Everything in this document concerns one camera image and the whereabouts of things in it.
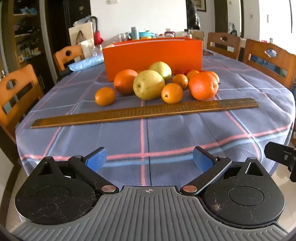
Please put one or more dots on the long wooden ruler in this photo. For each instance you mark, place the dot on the long wooden ruler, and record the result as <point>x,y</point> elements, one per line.
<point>138,112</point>

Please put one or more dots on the red folded umbrella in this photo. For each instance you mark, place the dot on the red folded umbrella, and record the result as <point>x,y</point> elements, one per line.
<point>98,37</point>

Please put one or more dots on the dark bottle with red label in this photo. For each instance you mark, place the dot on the dark bottle with red label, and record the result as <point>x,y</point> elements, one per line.
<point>187,34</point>

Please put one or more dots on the large orange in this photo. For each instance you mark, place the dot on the large orange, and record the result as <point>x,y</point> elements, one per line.
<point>124,81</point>
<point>202,87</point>

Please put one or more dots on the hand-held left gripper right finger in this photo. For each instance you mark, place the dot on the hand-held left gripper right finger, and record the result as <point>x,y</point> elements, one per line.
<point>201,160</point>

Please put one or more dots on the blue patterned bag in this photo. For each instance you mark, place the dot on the blue patterned bag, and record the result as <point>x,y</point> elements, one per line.
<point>86,63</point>

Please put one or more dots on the orange cardboard box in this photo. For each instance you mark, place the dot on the orange cardboard box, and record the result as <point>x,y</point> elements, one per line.
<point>152,58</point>

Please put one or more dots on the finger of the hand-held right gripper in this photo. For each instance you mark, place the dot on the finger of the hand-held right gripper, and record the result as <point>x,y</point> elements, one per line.
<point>278,151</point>

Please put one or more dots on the purple label supplement bottle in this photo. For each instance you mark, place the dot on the purple label supplement bottle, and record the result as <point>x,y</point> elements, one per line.
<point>169,34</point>

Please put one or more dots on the small orange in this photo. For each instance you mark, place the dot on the small orange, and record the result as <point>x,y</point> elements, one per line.
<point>104,96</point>
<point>192,74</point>
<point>172,93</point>
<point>180,80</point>
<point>214,76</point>

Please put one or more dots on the green-yellow pear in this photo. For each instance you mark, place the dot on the green-yellow pear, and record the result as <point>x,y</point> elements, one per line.
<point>161,69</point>

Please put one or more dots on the teal plastic container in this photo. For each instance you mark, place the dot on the teal plastic container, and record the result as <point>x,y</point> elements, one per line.
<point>146,35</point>

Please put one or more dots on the white paper bag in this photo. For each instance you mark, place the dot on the white paper bag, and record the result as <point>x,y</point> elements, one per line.
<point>81,37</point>

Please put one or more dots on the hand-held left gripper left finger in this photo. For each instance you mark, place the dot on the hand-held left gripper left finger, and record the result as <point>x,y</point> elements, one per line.
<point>98,158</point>

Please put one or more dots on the wooden chair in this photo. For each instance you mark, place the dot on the wooden chair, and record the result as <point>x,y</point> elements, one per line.
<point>270,60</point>
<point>222,45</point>
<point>61,55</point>
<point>16,97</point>

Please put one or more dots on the brown cardboard carton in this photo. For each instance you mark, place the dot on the brown cardboard carton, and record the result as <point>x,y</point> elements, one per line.
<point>198,36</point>

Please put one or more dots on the grey-blue tumbler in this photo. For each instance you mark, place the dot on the grey-blue tumbler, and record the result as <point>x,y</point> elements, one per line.
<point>135,33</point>

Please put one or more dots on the large yellow pear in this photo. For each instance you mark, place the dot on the large yellow pear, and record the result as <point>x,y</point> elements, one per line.
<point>148,85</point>

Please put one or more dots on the dark wooden shelf cabinet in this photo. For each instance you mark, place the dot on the dark wooden shelf cabinet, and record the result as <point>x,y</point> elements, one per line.
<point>25,34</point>

